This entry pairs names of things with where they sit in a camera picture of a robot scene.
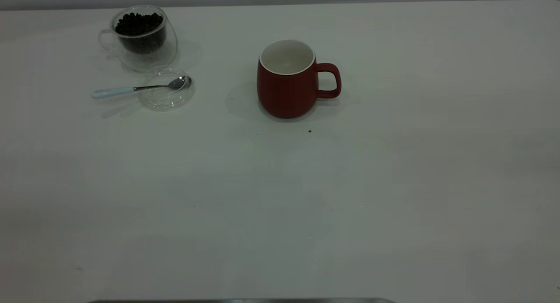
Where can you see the red ceramic mug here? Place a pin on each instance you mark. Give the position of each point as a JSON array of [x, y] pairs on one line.
[[284, 95]]

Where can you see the clear glass lid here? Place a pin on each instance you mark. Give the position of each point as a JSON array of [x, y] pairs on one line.
[[164, 100]]

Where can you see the dark coffee beans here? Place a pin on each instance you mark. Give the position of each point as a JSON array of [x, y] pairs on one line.
[[140, 27]]

